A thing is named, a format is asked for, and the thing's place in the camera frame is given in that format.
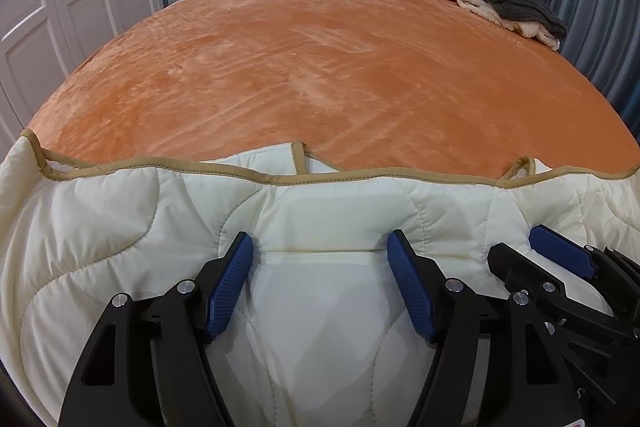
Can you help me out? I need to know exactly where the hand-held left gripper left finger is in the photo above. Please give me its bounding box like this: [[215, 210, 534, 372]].
[[57, 232, 254, 427]]

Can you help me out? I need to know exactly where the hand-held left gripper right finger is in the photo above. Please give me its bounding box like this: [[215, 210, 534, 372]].
[[387, 229, 588, 427]]

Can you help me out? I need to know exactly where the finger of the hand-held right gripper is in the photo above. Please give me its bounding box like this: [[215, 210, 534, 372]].
[[528, 225, 640, 323], [486, 243, 640, 427]]

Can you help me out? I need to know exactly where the cream quilted jacket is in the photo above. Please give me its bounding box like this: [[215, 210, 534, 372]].
[[0, 131, 640, 427]]

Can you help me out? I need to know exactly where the orange plush blanket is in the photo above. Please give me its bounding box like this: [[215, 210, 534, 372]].
[[22, 0, 632, 188]]

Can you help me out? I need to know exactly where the grey knitted garment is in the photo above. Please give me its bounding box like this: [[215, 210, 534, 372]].
[[480, 0, 567, 40]]

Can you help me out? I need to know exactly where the cream fleece garment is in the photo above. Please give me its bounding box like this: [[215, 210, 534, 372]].
[[457, 0, 561, 52]]

